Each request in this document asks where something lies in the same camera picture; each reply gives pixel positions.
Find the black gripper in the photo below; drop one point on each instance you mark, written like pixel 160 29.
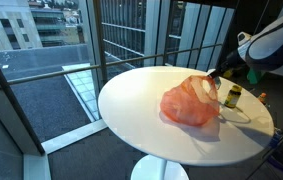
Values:
pixel 232 60

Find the orange plastic carrier bag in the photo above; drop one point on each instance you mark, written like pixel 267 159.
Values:
pixel 187 103

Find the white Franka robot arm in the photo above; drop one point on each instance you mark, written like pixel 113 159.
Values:
pixel 274 46

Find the yellow pill bottle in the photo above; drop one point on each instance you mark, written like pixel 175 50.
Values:
pixel 232 98

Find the small orange bottle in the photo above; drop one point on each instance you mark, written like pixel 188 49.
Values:
pixel 262 99

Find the black tripod stand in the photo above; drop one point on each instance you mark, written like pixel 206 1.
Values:
pixel 281 156

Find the grey window column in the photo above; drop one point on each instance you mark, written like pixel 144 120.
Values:
pixel 97 33

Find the grey metal handrail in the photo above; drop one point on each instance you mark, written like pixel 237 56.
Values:
pixel 54 74

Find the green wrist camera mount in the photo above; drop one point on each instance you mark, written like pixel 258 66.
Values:
pixel 255 76

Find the white table pedestal base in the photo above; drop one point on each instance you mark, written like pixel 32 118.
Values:
pixel 147 171

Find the dark slanted window frame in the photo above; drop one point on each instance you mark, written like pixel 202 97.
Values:
pixel 14 100

